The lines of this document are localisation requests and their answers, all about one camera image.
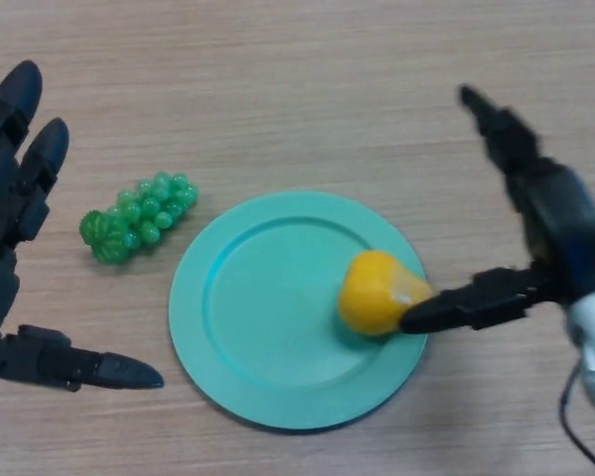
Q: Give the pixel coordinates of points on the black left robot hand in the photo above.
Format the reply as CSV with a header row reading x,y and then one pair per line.
x,y
0,198

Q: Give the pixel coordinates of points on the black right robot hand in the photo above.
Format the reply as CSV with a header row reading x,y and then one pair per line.
x,y
560,233

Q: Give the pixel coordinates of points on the yellow pear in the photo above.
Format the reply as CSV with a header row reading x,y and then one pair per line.
x,y
372,297

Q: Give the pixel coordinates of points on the green round plate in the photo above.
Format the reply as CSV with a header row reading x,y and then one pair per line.
x,y
268,322

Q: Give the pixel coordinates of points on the green grape bunch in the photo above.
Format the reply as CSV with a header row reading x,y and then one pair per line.
x,y
139,218

